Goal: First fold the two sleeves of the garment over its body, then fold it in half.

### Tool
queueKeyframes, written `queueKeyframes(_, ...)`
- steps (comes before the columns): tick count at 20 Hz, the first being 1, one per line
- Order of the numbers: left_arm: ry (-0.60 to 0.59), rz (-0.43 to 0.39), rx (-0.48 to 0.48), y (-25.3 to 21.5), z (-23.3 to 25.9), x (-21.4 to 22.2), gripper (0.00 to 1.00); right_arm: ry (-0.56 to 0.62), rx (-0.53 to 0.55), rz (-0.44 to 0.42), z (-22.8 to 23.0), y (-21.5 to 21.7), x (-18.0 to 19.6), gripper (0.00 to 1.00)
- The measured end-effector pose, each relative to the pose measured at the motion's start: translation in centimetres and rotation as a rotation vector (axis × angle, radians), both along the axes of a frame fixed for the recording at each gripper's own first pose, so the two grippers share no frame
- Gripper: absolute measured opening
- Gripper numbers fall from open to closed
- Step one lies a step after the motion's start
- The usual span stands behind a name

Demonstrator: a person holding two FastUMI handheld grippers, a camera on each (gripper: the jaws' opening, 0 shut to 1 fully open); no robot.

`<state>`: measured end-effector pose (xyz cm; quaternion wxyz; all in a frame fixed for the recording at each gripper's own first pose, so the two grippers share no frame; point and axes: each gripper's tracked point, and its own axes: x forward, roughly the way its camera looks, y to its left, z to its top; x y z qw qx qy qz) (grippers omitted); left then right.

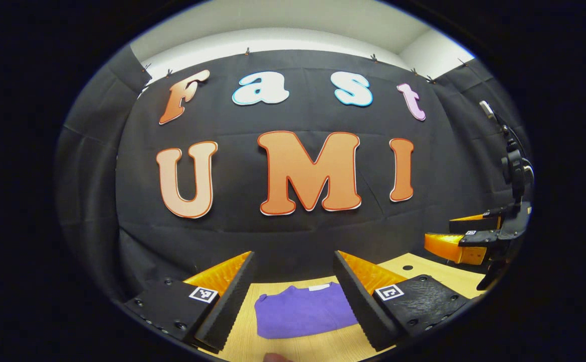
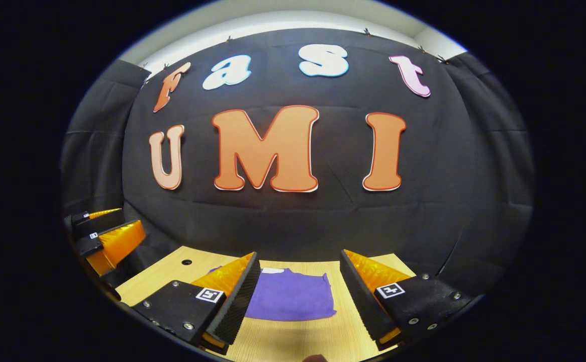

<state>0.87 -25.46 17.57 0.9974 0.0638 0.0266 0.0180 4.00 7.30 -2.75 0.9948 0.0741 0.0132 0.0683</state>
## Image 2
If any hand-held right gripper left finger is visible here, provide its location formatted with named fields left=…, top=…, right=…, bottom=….
left=132, top=251, right=262, bottom=356

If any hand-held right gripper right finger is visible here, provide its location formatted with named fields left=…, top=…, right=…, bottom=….
left=340, top=249, right=484, bottom=352

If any purple shirt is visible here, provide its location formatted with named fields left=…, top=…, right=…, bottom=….
left=208, top=266, right=337, bottom=322

